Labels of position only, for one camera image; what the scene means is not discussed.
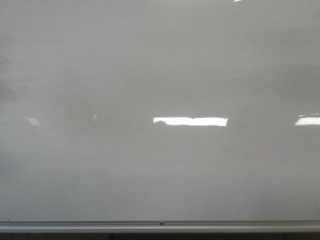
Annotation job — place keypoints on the white whiteboard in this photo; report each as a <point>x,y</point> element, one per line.
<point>167,110</point>

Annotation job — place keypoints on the aluminium whiteboard tray rail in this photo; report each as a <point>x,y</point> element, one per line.
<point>160,226</point>

